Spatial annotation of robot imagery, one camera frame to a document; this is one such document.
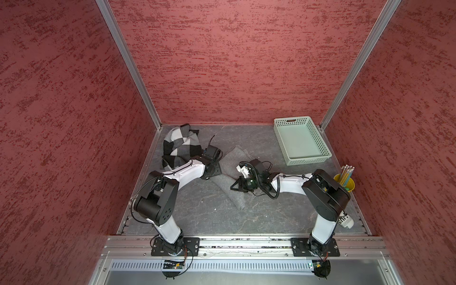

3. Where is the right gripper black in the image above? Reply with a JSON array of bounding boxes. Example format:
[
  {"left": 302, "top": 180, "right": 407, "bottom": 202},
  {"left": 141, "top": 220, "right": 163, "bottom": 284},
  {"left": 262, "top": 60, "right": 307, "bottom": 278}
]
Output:
[{"left": 230, "top": 175, "right": 262, "bottom": 192}]

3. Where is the grey knitted scarf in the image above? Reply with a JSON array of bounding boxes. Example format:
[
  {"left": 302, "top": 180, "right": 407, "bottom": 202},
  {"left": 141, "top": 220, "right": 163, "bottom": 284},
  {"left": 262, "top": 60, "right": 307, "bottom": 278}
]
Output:
[{"left": 210, "top": 146, "right": 254, "bottom": 211}]

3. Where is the black white checkered scarf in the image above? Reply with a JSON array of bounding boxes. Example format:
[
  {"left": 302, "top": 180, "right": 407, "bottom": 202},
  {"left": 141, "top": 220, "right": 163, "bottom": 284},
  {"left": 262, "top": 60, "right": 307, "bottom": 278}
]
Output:
[{"left": 162, "top": 124, "right": 203, "bottom": 171}]

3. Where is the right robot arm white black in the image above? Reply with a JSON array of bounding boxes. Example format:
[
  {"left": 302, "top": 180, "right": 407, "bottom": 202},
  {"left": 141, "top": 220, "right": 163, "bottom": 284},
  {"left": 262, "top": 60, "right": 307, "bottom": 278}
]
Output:
[{"left": 230, "top": 159, "right": 350, "bottom": 256}]

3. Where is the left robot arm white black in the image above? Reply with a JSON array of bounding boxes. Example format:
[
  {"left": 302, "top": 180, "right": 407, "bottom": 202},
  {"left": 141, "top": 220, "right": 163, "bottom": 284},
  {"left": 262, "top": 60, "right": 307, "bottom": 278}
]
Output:
[{"left": 131, "top": 156, "right": 221, "bottom": 256}]

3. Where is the light green plastic basket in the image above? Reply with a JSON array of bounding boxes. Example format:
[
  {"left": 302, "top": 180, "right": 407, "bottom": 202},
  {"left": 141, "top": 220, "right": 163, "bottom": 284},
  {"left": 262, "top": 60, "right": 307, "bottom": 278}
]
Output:
[{"left": 274, "top": 116, "right": 332, "bottom": 166}]

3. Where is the yellow pencil cup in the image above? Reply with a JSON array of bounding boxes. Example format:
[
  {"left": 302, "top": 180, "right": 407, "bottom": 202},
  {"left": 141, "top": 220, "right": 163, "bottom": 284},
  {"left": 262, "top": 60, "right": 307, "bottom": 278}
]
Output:
[{"left": 334, "top": 174, "right": 356, "bottom": 192}]

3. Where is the white printed cup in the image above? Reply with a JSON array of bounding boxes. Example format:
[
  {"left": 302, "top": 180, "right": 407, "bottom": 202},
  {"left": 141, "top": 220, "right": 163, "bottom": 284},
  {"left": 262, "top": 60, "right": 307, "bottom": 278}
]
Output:
[{"left": 337, "top": 212, "right": 355, "bottom": 229}]

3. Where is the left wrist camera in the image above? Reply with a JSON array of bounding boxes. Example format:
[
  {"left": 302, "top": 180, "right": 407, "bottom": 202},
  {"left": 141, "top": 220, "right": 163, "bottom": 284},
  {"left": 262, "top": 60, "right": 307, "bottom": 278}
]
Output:
[{"left": 204, "top": 145, "right": 222, "bottom": 161}]

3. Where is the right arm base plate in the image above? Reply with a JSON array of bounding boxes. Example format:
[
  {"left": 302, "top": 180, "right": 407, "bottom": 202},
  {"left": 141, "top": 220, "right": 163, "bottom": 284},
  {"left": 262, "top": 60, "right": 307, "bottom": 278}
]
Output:
[{"left": 290, "top": 237, "right": 340, "bottom": 258}]

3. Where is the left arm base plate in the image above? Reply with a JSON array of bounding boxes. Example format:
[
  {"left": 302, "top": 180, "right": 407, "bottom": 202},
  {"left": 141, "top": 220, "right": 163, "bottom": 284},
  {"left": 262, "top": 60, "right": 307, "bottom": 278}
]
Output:
[{"left": 151, "top": 237, "right": 201, "bottom": 257}]

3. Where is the aluminium front rail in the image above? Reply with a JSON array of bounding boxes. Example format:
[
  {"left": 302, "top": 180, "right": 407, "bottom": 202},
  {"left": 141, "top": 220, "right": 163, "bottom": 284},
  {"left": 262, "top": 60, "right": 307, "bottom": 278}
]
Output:
[{"left": 101, "top": 235, "right": 391, "bottom": 260}]

